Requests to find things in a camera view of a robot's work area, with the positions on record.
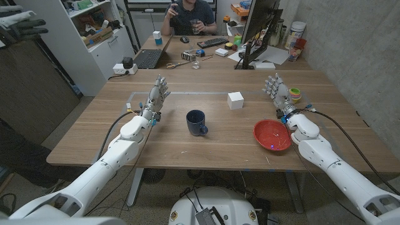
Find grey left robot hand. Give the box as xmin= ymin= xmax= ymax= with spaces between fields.
xmin=141 ymin=74 xmax=171 ymax=123

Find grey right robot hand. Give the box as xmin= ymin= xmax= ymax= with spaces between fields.
xmin=262 ymin=73 xmax=299 ymax=121

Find red bowl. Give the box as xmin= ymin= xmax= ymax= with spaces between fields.
xmin=252 ymin=119 xmax=293 ymax=152

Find white cube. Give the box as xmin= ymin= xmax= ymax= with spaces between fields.
xmin=227 ymin=91 xmax=245 ymax=111

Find dark blue mug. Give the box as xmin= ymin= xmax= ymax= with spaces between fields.
xmin=186 ymin=109 xmax=209 ymax=137

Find yellow green tape roll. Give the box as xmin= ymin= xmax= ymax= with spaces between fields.
xmin=287 ymin=87 xmax=303 ymax=104

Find black laptop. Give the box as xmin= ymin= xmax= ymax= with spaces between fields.
xmin=133 ymin=34 xmax=174 ymax=69

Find white paper sheets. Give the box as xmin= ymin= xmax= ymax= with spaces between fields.
xmin=227 ymin=45 xmax=289 ymax=66

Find white power strip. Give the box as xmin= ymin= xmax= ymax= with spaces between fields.
xmin=112 ymin=63 xmax=139 ymax=75

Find small metal parts rack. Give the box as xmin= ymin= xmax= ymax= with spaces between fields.
xmin=181 ymin=51 xmax=197 ymax=63

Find clear glass jar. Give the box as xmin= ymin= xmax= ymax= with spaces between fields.
xmin=191 ymin=49 xmax=201 ymax=70

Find white canister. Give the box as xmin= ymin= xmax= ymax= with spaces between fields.
xmin=284 ymin=21 xmax=307 ymax=50

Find white shelf cabinet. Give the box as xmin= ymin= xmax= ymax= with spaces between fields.
xmin=15 ymin=0 xmax=136 ymax=97

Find black keyboard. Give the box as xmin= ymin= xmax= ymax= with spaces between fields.
xmin=196 ymin=37 xmax=229 ymax=49

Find round black fan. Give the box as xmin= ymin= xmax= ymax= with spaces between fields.
xmin=142 ymin=168 xmax=166 ymax=184

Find black computer monitor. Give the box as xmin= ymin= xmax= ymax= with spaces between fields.
xmin=234 ymin=0 xmax=284 ymax=70

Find brown cardboard box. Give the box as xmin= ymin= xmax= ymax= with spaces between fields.
xmin=82 ymin=26 xmax=115 ymax=49

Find person in dark shirt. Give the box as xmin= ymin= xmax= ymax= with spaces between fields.
xmin=160 ymin=0 xmax=218 ymax=36

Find grey table leg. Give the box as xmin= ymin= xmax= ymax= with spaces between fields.
xmin=284 ymin=171 xmax=306 ymax=214
xmin=126 ymin=167 xmax=145 ymax=208

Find orange box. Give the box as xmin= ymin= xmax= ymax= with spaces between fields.
xmin=230 ymin=2 xmax=251 ymax=17

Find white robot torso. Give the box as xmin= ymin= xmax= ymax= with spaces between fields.
xmin=168 ymin=186 xmax=259 ymax=225

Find dark wooden panel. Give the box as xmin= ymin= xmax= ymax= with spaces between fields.
xmin=0 ymin=39 xmax=82 ymax=144

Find dark teleoperation glove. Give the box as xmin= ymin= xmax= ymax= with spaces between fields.
xmin=0 ymin=5 xmax=49 ymax=40

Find yellow handled scissors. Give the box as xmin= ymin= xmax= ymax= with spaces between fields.
xmin=166 ymin=61 xmax=191 ymax=70

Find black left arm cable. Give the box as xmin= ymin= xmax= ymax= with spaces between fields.
xmin=95 ymin=110 xmax=141 ymax=163

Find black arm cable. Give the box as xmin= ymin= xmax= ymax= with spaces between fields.
xmin=307 ymin=107 xmax=400 ymax=195
xmin=95 ymin=110 xmax=141 ymax=163

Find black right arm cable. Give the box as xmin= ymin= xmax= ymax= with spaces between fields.
xmin=307 ymin=107 xmax=400 ymax=195

